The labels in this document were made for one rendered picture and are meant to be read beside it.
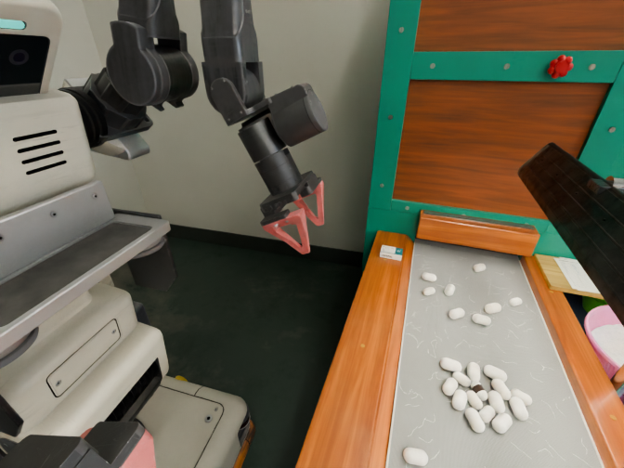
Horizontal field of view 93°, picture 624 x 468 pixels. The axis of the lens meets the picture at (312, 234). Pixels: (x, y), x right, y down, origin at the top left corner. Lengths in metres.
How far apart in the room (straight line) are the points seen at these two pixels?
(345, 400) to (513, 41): 0.83
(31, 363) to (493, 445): 0.69
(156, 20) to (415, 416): 0.70
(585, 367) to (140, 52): 0.88
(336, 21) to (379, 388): 1.58
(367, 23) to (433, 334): 1.43
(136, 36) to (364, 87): 1.36
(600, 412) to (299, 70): 1.68
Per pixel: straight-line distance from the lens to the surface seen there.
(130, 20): 0.52
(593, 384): 0.76
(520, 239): 0.97
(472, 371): 0.67
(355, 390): 0.58
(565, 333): 0.83
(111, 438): 0.24
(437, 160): 0.93
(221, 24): 0.45
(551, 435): 0.68
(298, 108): 0.42
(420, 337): 0.71
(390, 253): 0.87
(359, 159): 1.80
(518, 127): 0.94
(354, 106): 1.75
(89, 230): 0.53
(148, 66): 0.49
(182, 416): 1.18
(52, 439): 0.24
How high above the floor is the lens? 1.25
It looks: 30 degrees down
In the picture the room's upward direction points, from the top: straight up
